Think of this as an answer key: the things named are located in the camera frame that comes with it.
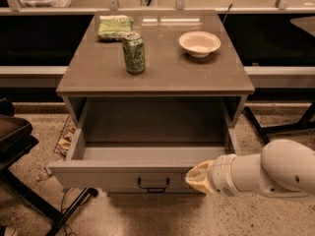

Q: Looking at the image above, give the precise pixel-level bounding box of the clear plastic bottle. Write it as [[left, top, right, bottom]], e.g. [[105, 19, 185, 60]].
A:
[[36, 167, 52, 182]]

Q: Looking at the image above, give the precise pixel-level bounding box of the white bowl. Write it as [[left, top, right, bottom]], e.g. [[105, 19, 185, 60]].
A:
[[178, 31, 221, 58]]

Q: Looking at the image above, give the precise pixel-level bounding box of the grey top drawer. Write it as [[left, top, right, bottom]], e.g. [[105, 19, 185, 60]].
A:
[[48, 129, 238, 195]]

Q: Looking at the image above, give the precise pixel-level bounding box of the black floor cable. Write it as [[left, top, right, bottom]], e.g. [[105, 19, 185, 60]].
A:
[[59, 187, 80, 236]]

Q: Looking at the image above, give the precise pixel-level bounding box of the green chip bag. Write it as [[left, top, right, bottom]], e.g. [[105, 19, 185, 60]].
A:
[[97, 15, 133, 41]]

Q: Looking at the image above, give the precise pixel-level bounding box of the wire snack basket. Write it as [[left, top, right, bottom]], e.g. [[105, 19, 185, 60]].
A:
[[53, 116, 76, 157]]

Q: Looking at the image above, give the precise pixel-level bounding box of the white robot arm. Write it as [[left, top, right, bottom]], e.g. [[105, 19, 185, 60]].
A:
[[185, 140, 315, 203]]

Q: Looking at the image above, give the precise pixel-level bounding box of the black table leg frame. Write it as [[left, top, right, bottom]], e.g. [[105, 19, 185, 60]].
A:
[[243, 102, 315, 144]]

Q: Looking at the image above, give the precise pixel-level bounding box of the black drawer handle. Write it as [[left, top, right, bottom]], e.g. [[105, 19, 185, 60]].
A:
[[137, 178, 170, 194]]

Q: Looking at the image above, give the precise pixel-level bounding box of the green soda can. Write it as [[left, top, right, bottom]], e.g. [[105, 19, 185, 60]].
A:
[[122, 31, 145, 75]]

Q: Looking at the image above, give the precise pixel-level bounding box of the grey drawer cabinet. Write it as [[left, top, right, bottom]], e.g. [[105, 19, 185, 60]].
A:
[[55, 9, 256, 195]]

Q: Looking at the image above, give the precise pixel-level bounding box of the black chair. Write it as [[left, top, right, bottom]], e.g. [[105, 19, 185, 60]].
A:
[[0, 103, 101, 236]]

